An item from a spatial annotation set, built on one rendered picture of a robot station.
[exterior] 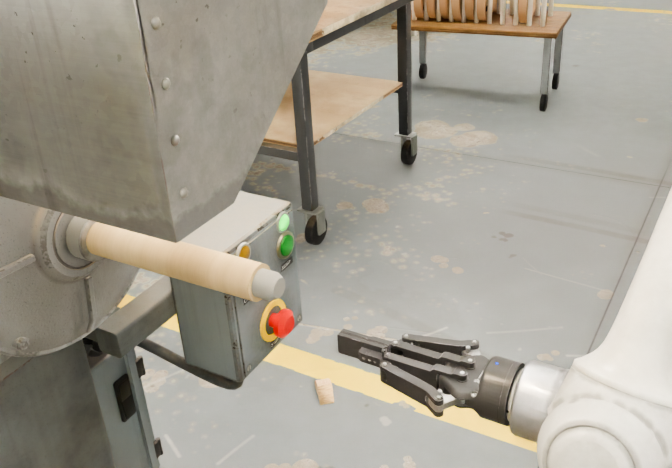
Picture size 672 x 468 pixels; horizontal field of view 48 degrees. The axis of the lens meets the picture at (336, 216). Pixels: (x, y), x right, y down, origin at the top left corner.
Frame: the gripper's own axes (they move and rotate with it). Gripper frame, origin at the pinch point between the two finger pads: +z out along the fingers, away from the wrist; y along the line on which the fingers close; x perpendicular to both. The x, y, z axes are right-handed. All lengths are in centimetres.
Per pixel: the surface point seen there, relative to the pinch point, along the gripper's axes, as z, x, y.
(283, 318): 11.5, 1.7, -1.1
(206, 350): 19.3, -1.1, -8.4
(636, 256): -6, -98, 205
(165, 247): 3.0, 29.3, -27.8
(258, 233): 14.3, 14.0, -0.8
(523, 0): 88, -37, 347
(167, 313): 24.0, 4.2, -9.6
